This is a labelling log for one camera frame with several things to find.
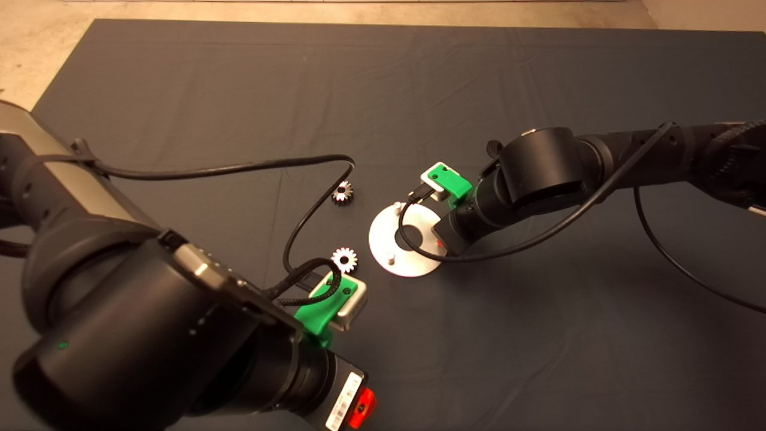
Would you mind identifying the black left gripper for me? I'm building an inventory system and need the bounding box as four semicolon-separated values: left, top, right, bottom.
282;347;378;431

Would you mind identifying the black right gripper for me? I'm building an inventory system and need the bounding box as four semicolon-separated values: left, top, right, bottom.
434;207;497;256

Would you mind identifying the round metal carrier plate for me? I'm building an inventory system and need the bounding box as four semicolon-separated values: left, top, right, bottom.
368;202;446;278

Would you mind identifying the dark grey table cloth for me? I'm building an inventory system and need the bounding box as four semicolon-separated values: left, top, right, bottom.
0;19;766;431

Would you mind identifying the right black camera cable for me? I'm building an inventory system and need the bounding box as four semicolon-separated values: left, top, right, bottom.
397;122;766;315

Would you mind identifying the black camera cable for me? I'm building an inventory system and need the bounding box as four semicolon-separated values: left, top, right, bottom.
397;122;766;315
69;136;357;307

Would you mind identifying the right green camera mount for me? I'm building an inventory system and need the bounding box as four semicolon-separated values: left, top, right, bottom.
428;165;475;209

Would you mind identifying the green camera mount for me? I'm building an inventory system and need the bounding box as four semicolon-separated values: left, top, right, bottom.
293;272;356;349
428;165;475;209

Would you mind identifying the right silver camera box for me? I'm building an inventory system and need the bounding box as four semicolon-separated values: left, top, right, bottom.
420;162;449;200

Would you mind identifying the silver camera box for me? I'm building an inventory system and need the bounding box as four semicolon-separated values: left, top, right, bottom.
308;271;368;332
420;162;449;200

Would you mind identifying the left silver camera box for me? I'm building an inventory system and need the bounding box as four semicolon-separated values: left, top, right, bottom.
308;271;368;332

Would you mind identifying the left green camera mount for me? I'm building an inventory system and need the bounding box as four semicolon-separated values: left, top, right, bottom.
293;272;356;349

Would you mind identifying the left black camera cable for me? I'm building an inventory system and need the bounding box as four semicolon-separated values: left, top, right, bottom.
69;136;357;307

